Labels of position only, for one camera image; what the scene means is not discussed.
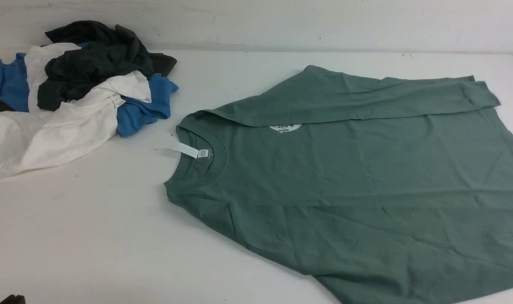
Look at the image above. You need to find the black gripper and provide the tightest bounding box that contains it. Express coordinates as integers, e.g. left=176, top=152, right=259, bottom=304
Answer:
left=0, top=294, right=26, bottom=304

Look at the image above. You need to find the green long-sleeved shirt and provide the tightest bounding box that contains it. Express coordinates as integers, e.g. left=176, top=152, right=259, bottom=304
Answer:
left=165, top=65, right=513, bottom=304

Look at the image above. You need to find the white shirt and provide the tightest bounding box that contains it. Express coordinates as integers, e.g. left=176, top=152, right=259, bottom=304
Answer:
left=0, top=43, right=151, bottom=179

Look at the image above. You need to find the blue shirt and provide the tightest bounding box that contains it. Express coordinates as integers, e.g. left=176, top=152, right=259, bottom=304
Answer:
left=24, top=74, right=178, bottom=137

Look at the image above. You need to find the dark grey shirt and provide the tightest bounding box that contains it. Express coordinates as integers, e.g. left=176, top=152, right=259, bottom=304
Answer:
left=0, top=20, right=177, bottom=112

